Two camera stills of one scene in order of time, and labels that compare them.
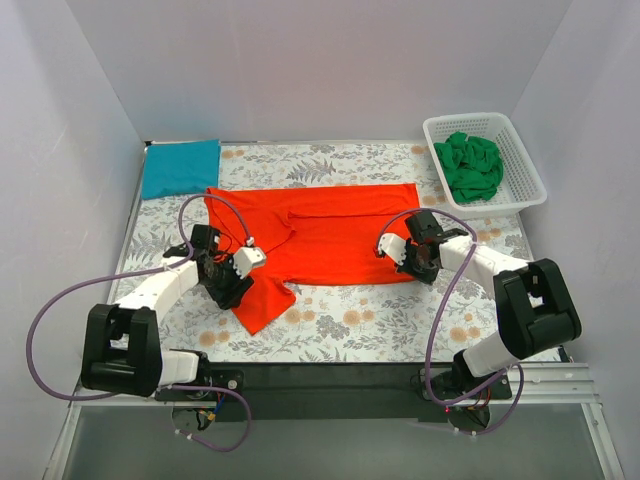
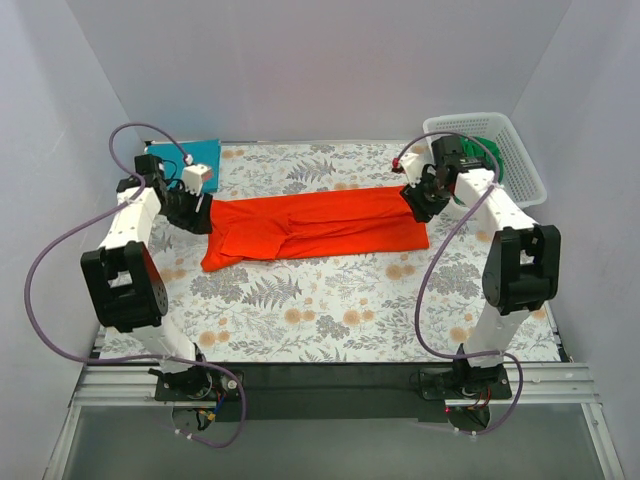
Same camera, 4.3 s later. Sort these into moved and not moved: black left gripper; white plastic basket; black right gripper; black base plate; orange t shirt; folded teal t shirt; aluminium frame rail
Moved: black right gripper; orange t shirt; black left gripper
Not moved: aluminium frame rail; folded teal t shirt; white plastic basket; black base plate
